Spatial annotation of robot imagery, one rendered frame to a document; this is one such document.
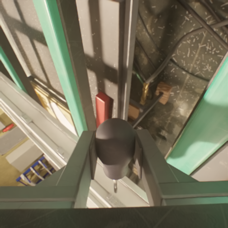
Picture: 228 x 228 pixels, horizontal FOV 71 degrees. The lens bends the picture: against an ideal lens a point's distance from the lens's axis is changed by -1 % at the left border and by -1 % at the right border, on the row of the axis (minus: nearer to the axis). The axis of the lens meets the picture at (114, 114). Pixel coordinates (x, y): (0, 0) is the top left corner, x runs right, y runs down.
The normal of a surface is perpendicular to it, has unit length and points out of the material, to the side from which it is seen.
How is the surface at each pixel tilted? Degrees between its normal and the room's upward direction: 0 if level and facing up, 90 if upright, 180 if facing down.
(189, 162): 0
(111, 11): 0
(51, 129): 90
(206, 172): 0
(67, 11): 90
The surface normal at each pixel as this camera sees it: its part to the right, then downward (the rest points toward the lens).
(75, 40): 0.76, 0.50
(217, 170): -0.65, 0.60
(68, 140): -0.01, -0.62
